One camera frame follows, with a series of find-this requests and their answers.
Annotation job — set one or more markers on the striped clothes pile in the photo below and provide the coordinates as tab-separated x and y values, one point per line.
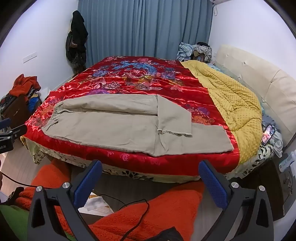
196	51

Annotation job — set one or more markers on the white paper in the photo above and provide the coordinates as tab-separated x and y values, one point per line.
97	204

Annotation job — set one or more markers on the black hanging clothes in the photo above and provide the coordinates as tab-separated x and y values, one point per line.
77	39

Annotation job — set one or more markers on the cream padded headboard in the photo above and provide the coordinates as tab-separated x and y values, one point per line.
261	78

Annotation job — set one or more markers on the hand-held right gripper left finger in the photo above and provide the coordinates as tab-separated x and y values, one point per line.
89	182

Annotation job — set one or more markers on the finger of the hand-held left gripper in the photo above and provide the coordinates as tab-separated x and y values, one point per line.
17	132

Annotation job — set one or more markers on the brown cabinet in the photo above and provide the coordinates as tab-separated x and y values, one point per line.
16	111

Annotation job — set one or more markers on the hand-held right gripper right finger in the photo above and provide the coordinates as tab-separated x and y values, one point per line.
212	185

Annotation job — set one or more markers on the beige pants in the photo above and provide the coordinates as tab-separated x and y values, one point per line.
120	129

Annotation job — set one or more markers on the dark nightstand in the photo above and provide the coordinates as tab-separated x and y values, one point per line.
286	190

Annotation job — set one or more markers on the blue curtain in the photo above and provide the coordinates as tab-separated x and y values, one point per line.
143	30

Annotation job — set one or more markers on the green cloth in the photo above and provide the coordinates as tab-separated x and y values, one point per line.
13	220

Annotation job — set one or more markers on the smartphone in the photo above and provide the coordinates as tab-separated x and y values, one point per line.
268	134

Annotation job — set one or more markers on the floral bed sheet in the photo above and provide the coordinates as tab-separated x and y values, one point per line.
138	173

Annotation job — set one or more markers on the white wall plate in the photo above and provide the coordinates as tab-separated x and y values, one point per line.
29	58

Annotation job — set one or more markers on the white air conditioner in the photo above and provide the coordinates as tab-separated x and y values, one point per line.
219	1

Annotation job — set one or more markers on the grey crumpled clothes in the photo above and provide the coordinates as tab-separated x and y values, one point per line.
276	141

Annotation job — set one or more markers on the yellow dotted blanket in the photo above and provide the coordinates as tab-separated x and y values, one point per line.
233	99

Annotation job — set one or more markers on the red floral satin quilt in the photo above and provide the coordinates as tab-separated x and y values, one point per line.
143	76

